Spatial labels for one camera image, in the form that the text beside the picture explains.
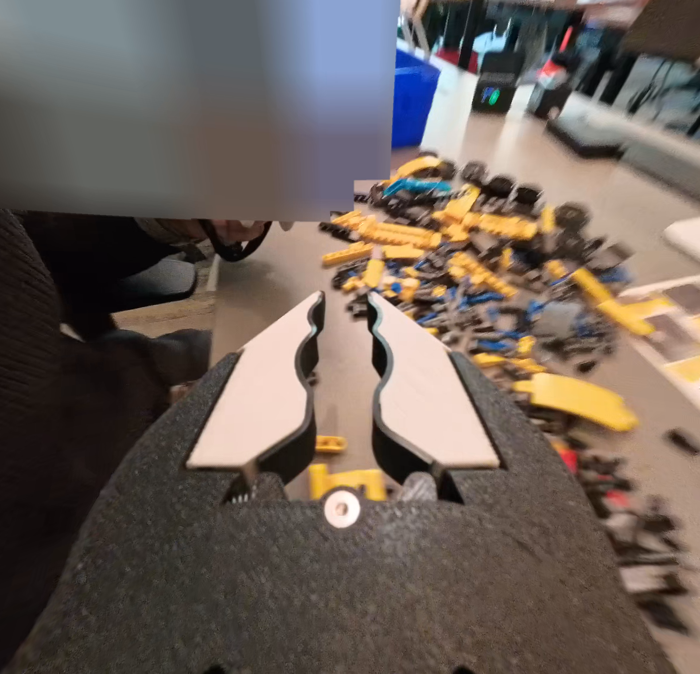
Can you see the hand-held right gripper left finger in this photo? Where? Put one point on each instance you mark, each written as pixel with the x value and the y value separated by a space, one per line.
pixel 257 406

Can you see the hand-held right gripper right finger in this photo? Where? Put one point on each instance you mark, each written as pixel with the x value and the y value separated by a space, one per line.
pixel 432 406

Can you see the person's left forearm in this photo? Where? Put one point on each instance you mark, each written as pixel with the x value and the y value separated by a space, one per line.
pixel 169 230

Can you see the person's left hand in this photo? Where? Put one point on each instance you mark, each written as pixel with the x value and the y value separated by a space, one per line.
pixel 240 228

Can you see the black chair armrest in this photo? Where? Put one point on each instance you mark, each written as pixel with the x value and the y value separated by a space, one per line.
pixel 158 280

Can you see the yellow beam piece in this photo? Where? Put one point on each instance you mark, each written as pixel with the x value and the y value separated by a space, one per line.
pixel 331 443

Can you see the yellow brick assembly blue pins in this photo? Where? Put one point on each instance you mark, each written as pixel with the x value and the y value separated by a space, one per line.
pixel 328 480

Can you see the yellow curved panel piece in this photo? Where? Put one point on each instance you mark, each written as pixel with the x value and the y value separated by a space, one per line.
pixel 579 401

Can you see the pile of toy building pieces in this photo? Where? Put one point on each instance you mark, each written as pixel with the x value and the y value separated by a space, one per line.
pixel 415 234

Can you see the pile of red black pins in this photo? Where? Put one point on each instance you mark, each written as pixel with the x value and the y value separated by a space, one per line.
pixel 618 499

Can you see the blue storage bin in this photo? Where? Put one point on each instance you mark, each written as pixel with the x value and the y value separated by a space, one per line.
pixel 413 105

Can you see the yellow grey sticker sheet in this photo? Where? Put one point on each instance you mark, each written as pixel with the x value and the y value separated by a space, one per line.
pixel 672 324

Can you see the white book stand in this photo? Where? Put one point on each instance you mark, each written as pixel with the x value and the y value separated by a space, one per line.
pixel 683 237

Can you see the black box green light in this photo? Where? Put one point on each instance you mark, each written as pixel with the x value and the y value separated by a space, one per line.
pixel 497 84

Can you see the blue plastic frame piece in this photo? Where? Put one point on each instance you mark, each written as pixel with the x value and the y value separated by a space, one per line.
pixel 421 186

